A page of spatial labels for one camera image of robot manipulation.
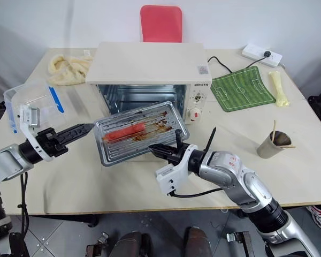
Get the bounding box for red sausage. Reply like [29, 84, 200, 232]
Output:
[103, 122, 147, 143]

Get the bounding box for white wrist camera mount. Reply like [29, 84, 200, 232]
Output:
[155, 143, 199, 198]
[17, 103, 55, 162]

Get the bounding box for grey paper cup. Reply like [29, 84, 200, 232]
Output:
[256, 130, 292, 160]

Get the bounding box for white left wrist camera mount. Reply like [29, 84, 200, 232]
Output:
[17, 103, 55, 162]

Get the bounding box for red chair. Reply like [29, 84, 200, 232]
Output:
[139, 4, 184, 43]

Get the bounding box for white oven knob red mark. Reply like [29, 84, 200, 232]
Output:
[189, 106, 202, 124]

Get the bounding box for metal caster bracket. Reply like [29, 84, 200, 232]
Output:
[226, 231, 260, 254]
[85, 232, 111, 257]

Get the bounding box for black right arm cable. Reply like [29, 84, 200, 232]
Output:
[169, 186, 224, 199]

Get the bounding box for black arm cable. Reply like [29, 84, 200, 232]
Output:
[19, 171, 30, 243]
[169, 186, 224, 199]

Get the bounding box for black cable tie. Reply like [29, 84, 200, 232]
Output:
[204, 126, 218, 155]

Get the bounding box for white and red shoe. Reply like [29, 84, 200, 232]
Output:
[306, 205, 321, 232]

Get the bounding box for black oven power cord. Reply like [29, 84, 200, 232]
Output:
[207, 50, 272, 73]

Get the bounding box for cream white toaster oven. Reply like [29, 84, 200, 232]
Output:
[85, 41, 213, 126]

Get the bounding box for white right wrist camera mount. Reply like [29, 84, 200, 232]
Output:
[155, 143, 199, 198]

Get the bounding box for green soccer field mat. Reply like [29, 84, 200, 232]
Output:
[210, 65, 277, 113]

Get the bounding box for clear plastic container blue clips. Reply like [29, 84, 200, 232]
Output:
[3, 81, 68, 135]

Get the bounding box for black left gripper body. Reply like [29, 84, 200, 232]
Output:
[35, 127, 70, 162]

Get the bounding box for white power strip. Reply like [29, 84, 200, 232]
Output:
[241, 43, 284, 68]

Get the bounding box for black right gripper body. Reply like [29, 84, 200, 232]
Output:
[166, 143, 190, 166]

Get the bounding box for beige crumpled towel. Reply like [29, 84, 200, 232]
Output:
[47, 52, 95, 87]

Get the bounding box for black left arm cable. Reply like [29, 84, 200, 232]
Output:
[19, 171, 30, 243]

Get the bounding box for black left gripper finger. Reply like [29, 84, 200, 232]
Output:
[57, 123, 94, 139]
[60, 127, 93, 145]

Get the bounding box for silver metal baking tray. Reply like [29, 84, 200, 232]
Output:
[93, 101, 191, 167]

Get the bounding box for dark rounded shape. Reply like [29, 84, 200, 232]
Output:
[184, 226, 212, 257]
[114, 231, 152, 257]

